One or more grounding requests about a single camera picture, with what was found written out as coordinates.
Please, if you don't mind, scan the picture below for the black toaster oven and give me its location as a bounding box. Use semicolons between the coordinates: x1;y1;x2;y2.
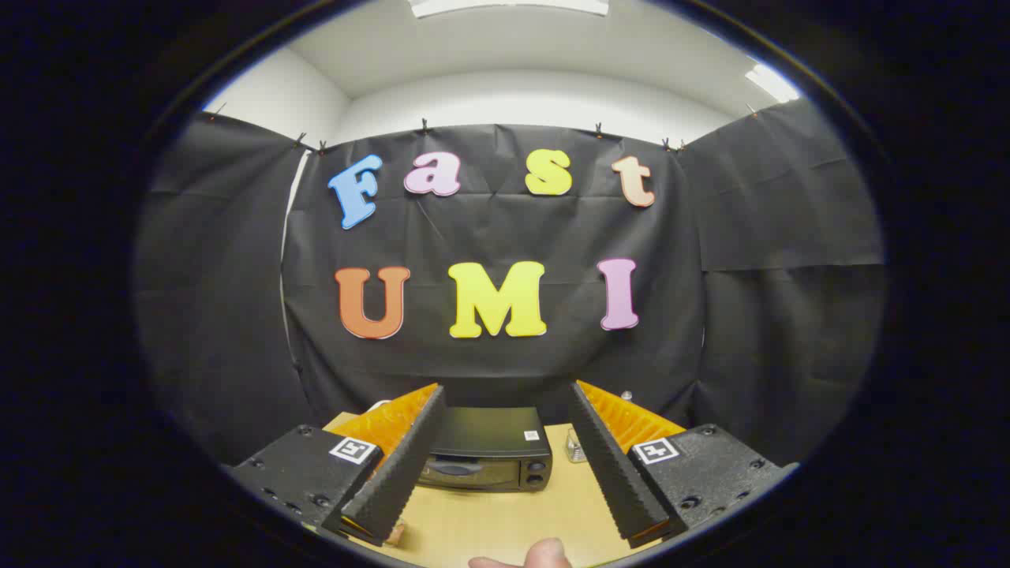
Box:
417;406;553;492

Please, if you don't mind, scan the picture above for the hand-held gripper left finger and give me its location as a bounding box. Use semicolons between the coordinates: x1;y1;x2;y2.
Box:
227;383;447;547

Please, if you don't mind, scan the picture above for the small ceiling light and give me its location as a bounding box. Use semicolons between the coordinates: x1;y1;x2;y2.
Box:
745;63;801;104

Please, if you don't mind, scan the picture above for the long ceiling light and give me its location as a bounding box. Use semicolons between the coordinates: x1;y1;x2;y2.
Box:
409;0;610;18

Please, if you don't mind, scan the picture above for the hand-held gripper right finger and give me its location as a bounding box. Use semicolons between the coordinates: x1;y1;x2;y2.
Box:
568;379;799;550

